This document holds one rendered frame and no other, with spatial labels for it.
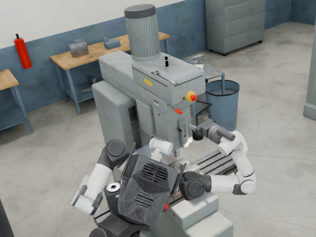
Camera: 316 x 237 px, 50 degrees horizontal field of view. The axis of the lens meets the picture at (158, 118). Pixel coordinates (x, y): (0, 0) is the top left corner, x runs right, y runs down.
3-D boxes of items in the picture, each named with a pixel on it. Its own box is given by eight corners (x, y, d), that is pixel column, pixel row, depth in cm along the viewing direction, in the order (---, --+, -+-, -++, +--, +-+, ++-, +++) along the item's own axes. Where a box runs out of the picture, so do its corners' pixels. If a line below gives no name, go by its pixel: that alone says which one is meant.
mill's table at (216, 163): (245, 165, 274) (245, 157, 270) (108, 243, 222) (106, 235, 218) (225, 152, 291) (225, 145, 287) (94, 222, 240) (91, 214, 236)
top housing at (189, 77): (207, 93, 205) (206, 67, 197) (172, 107, 194) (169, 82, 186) (164, 72, 241) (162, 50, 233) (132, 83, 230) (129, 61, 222)
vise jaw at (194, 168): (200, 171, 251) (200, 167, 249) (184, 180, 245) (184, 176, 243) (195, 167, 256) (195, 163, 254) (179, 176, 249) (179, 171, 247)
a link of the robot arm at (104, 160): (114, 169, 162) (127, 145, 167) (98, 161, 161) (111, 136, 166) (110, 173, 173) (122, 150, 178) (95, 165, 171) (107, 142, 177)
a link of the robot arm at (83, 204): (95, 202, 181) (88, 223, 162) (78, 194, 179) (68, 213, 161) (104, 186, 178) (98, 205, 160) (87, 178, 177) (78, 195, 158)
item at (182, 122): (188, 146, 227) (185, 119, 217) (183, 148, 225) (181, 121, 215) (185, 143, 230) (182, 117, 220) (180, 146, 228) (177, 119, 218)
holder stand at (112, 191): (142, 204, 238) (138, 183, 228) (113, 217, 231) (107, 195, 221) (136, 194, 248) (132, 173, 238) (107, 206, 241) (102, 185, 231)
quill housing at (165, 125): (194, 142, 235) (192, 101, 219) (170, 154, 226) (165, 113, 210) (178, 131, 249) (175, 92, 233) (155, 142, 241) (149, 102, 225)
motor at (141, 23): (166, 55, 224) (161, 5, 208) (140, 64, 216) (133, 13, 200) (151, 49, 239) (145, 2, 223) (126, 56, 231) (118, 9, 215)
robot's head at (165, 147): (164, 158, 171) (170, 142, 172) (147, 151, 174) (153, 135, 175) (168, 160, 177) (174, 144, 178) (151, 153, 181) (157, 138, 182)
